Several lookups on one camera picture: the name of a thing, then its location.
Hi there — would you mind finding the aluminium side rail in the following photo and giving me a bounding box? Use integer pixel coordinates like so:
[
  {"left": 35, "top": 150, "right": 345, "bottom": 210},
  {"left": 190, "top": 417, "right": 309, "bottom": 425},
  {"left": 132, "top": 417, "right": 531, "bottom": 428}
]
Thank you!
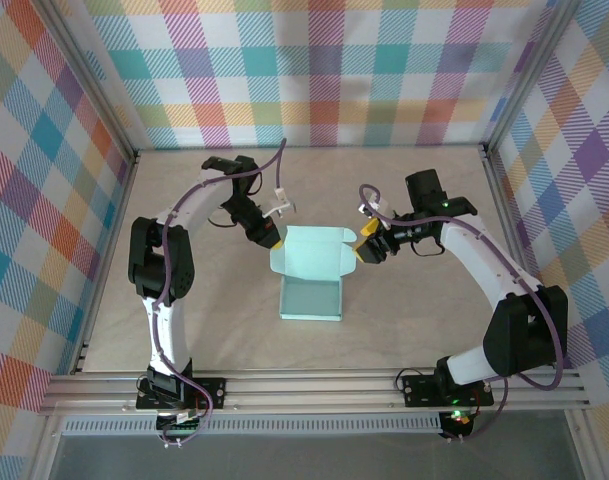
[
  {"left": 68, "top": 149, "right": 141, "bottom": 376},
  {"left": 481, "top": 144, "right": 560, "bottom": 371}
]

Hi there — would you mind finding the grey slotted cable duct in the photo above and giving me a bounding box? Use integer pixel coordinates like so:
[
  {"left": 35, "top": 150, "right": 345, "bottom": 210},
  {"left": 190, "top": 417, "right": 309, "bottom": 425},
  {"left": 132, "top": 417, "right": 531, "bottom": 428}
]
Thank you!
[{"left": 63, "top": 417, "right": 443, "bottom": 435}]

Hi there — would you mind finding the grey metal sheet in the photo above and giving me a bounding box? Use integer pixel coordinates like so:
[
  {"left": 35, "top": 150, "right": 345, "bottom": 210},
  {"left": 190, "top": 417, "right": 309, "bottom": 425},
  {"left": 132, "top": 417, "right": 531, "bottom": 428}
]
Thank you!
[{"left": 48, "top": 433, "right": 585, "bottom": 480}]

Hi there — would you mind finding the mint green paper box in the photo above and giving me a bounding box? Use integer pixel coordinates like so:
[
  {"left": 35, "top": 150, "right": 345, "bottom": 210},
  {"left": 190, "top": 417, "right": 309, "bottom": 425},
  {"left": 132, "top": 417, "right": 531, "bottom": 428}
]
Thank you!
[{"left": 267, "top": 224, "right": 359, "bottom": 324}]

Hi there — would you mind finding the wide aluminium frame rail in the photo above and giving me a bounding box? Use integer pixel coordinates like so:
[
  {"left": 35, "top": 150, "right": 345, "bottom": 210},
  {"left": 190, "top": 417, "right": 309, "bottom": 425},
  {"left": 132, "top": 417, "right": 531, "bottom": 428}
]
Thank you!
[{"left": 37, "top": 367, "right": 591, "bottom": 417}]

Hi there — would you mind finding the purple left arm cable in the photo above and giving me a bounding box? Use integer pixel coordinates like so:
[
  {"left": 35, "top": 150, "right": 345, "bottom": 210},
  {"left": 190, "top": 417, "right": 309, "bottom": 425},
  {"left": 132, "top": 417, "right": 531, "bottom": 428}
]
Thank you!
[{"left": 151, "top": 138, "right": 288, "bottom": 449}]

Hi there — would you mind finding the green terminal circuit board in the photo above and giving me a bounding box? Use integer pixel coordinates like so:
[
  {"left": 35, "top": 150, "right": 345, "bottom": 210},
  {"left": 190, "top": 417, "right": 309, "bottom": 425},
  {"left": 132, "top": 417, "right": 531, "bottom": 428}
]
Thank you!
[{"left": 156, "top": 408, "right": 208, "bottom": 441}]

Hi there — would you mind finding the aluminium frame post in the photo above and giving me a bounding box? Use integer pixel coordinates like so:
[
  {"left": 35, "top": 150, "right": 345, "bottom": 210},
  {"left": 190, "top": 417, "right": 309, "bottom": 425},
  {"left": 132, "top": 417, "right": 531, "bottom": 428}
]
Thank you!
[
  {"left": 41, "top": 0, "right": 140, "bottom": 161},
  {"left": 481, "top": 0, "right": 585, "bottom": 156}
]

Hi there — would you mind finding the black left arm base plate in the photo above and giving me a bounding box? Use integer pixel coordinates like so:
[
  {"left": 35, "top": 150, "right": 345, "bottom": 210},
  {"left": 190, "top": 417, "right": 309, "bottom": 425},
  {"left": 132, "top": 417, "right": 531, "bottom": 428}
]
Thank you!
[{"left": 135, "top": 377, "right": 229, "bottom": 411}]

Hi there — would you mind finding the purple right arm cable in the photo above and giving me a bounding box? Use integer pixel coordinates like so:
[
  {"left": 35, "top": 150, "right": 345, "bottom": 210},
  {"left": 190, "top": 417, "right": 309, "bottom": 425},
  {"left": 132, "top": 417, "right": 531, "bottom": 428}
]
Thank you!
[{"left": 357, "top": 183, "right": 570, "bottom": 444}]

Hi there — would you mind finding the small orange controller board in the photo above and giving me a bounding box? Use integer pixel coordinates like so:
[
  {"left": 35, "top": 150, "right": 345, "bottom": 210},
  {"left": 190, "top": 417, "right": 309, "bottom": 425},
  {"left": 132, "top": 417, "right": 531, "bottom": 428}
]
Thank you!
[{"left": 441, "top": 407, "right": 478, "bottom": 437}]

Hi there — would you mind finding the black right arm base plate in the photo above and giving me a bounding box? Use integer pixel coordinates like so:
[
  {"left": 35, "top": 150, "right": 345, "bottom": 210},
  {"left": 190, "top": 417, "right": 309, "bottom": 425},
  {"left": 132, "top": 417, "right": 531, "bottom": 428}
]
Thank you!
[{"left": 402, "top": 372, "right": 494, "bottom": 407}]

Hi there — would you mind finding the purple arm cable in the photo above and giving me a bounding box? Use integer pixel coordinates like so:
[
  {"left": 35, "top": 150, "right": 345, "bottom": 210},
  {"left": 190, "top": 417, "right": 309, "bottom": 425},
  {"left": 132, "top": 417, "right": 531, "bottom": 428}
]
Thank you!
[
  {"left": 151, "top": 138, "right": 288, "bottom": 449},
  {"left": 357, "top": 183, "right": 570, "bottom": 444}
]

